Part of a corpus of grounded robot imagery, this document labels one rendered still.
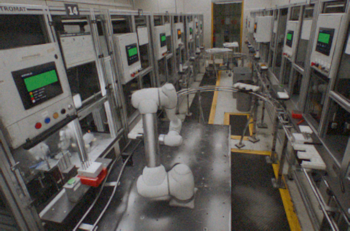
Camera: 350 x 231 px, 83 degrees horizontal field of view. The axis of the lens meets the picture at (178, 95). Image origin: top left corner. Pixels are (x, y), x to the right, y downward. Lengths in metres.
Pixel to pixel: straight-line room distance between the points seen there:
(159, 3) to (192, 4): 1.52
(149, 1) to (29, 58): 9.11
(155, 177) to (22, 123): 0.83
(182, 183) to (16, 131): 0.99
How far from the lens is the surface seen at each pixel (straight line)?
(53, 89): 1.36
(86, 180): 1.56
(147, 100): 1.39
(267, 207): 2.58
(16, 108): 1.25
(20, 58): 1.27
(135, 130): 2.10
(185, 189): 1.49
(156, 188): 1.47
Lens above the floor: 1.92
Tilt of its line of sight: 21 degrees down
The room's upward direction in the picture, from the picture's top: 3 degrees counter-clockwise
